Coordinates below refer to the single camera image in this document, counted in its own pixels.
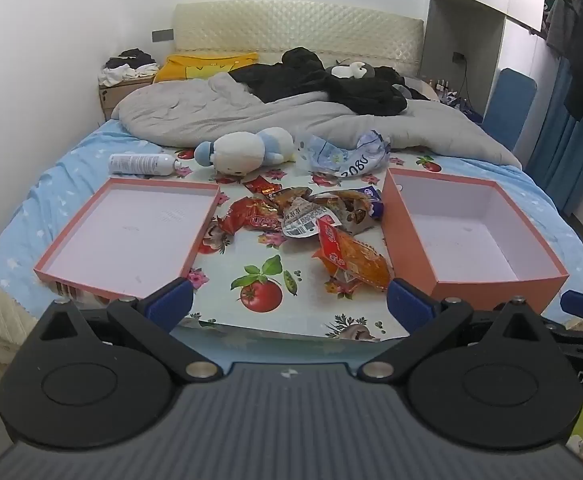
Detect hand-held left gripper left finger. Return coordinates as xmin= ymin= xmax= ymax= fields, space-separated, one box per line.
xmin=36 ymin=277 xmax=224 ymax=382

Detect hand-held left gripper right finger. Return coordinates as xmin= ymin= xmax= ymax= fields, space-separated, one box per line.
xmin=360 ymin=277 xmax=548 ymax=381

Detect orange snack packet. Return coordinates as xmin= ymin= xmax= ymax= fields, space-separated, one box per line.
xmin=312 ymin=217 xmax=391 ymax=291

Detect pink cardboard box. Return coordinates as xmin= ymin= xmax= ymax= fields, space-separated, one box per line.
xmin=381 ymin=167 xmax=571 ymax=313

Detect blue white snack packet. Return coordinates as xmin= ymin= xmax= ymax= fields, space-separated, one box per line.
xmin=359 ymin=186 xmax=386 ymax=220

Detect clear packet brown snacks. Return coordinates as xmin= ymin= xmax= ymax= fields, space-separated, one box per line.
xmin=311 ymin=191 xmax=372 ymax=235

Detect dried tofu snack packet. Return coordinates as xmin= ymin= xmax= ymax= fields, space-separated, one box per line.
xmin=281 ymin=204 xmax=345 ymax=238

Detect small dark red snack packet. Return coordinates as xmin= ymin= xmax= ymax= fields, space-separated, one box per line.
xmin=244 ymin=175 xmax=283 ymax=197

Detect pink cardboard box lid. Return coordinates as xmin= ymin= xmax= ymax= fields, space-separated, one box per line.
xmin=34 ymin=177 xmax=221 ymax=303

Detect fruit-printed table mat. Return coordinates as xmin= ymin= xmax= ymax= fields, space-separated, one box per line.
xmin=46 ymin=145 xmax=472 ymax=341

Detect white spray bottle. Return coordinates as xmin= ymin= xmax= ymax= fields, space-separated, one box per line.
xmin=108 ymin=154 xmax=182 ymax=177

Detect crumpled white blue plastic bag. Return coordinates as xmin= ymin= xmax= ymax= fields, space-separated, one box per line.
xmin=294 ymin=129 xmax=391 ymax=178

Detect white blue plush toy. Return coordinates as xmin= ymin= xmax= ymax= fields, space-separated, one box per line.
xmin=194 ymin=127 xmax=297 ymax=177

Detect grey duvet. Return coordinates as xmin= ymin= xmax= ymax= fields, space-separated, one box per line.
xmin=111 ymin=72 xmax=522 ymax=168

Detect small cluttered desk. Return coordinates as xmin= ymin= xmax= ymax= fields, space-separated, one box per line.
xmin=416 ymin=76 xmax=485 ymax=123

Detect blue covered chair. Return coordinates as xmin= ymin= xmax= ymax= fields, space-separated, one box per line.
xmin=482 ymin=67 xmax=537 ymax=153

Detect wooden nightstand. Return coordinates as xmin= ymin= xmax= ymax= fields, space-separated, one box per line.
xmin=98 ymin=77 xmax=154 ymax=123

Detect row of small bottles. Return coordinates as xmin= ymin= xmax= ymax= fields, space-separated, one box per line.
xmin=429 ymin=77 xmax=459 ymax=98

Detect pile of folded clothes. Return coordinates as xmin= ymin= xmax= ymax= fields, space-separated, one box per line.
xmin=98 ymin=49 xmax=161 ymax=86

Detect yellow pillow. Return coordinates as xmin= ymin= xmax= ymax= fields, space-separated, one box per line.
xmin=152 ymin=52 xmax=259 ymax=84

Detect black clothing heap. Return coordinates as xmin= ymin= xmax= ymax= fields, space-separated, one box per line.
xmin=228 ymin=46 xmax=409 ymax=116

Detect hanging grey jacket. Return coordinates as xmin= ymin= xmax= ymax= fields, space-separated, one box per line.
xmin=545 ymin=0 xmax=583 ymax=56

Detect cream quilted headboard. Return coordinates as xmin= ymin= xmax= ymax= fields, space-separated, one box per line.
xmin=172 ymin=0 xmax=425 ymax=81

